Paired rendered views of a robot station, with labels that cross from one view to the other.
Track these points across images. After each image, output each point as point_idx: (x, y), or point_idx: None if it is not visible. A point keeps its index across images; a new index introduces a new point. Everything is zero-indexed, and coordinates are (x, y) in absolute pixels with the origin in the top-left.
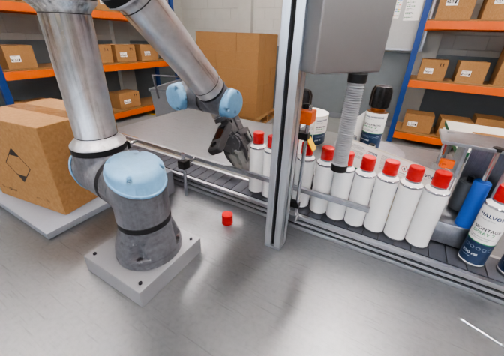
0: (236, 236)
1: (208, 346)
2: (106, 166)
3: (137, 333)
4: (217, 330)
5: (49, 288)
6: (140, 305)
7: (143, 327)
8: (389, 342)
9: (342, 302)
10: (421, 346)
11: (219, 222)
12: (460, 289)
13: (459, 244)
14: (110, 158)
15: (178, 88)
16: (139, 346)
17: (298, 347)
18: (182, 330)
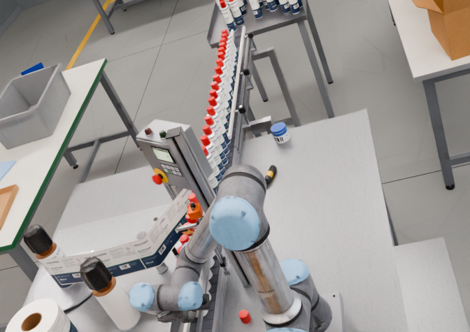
0: (258, 303)
1: (336, 262)
2: (301, 272)
3: (354, 289)
4: (326, 264)
5: None
6: (342, 300)
7: (350, 289)
8: (285, 214)
9: (275, 235)
10: (280, 207)
11: (250, 323)
12: None
13: None
14: (292, 278)
15: (194, 282)
16: (357, 282)
17: (310, 237)
18: (338, 275)
